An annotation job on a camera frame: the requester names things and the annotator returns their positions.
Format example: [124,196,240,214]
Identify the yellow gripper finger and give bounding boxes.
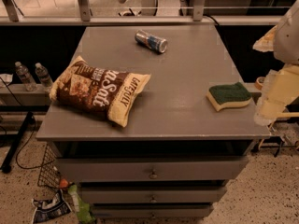
[254,64,299,125]
[252,25,278,52]

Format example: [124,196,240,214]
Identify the green and yellow sponge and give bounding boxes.
[206,82,251,112]

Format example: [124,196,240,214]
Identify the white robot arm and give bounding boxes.
[253,0,299,126]

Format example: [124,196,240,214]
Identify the brown sea salt chip bag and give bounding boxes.
[50,56,151,127]

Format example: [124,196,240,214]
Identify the crumpled dark snack bag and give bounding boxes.
[32,190,72,224]

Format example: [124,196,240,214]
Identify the roll of tan tape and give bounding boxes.
[254,77,265,90]

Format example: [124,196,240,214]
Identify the blue silver drink can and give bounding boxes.
[135,30,168,54]

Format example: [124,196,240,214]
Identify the grey drawer cabinet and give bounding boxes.
[37,25,268,207]

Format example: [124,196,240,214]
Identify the top grey drawer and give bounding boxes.
[55,157,249,182]

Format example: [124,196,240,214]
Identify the grey drawer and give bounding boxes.
[55,157,249,182]
[79,187,226,204]
[92,204,213,218]

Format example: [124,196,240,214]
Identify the bottom grey drawer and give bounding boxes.
[92,204,213,218]

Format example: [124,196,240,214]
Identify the middle grey drawer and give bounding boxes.
[79,187,226,204]

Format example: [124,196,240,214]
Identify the right clear water bottle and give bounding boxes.
[36,63,53,92]

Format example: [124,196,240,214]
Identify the clear water bottle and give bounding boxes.
[36,63,53,92]
[15,62,36,91]

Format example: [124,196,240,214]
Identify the green plastic bottle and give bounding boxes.
[68,184,96,224]

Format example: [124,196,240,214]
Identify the small orange object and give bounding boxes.
[59,178,68,189]

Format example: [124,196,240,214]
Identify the left clear water bottle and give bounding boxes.
[15,62,36,91]

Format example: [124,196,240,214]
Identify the black stand leg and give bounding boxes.
[1,112,34,174]

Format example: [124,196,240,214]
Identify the black floor cable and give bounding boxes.
[14,117,56,170]

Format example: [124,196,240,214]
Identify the black wire basket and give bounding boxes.
[37,145,61,189]

